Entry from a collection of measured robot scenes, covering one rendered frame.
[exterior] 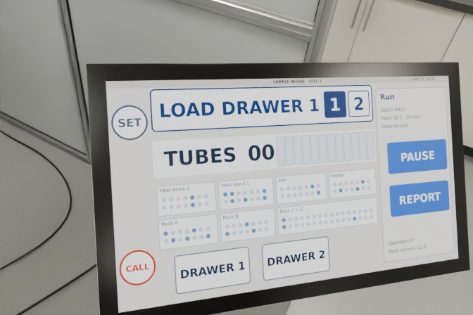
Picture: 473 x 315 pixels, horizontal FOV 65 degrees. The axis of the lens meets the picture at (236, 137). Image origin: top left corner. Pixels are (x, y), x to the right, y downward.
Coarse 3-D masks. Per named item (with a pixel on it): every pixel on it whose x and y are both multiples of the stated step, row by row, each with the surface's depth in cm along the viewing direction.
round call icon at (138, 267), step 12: (120, 252) 43; (132, 252) 43; (144, 252) 43; (120, 264) 43; (132, 264) 43; (144, 264) 43; (156, 264) 44; (120, 276) 43; (132, 276) 43; (144, 276) 43; (156, 276) 44; (120, 288) 43
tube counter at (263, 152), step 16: (256, 144) 47; (272, 144) 47; (288, 144) 48; (304, 144) 48; (320, 144) 49; (336, 144) 49; (352, 144) 50; (368, 144) 51; (256, 160) 47; (272, 160) 47; (288, 160) 48; (304, 160) 48; (320, 160) 49; (336, 160) 49; (352, 160) 50; (368, 160) 51
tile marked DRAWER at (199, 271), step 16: (176, 256) 44; (192, 256) 45; (208, 256) 45; (224, 256) 46; (240, 256) 46; (176, 272) 44; (192, 272) 45; (208, 272) 45; (224, 272) 45; (240, 272) 46; (176, 288) 44; (192, 288) 45; (208, 288) 45
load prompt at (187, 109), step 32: (160, 96) 44; (192, 96) 45; (224, 96) 46; (256, 96) 47; (288, 96) 48; (320, 96) 49; (352, 96) 50; (160, 128) 44; (192, 128) 45; (224, 128) 46
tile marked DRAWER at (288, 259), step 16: (288, 240) 48; (304, 240) 48; (320, 240) 49; (272, 256) 47; (288, 256) 48; (304, 256) 48; (320, 256) 49; (272, 272) 47; (288, 272) 48; (304, 272) 48; (320, 272) 49
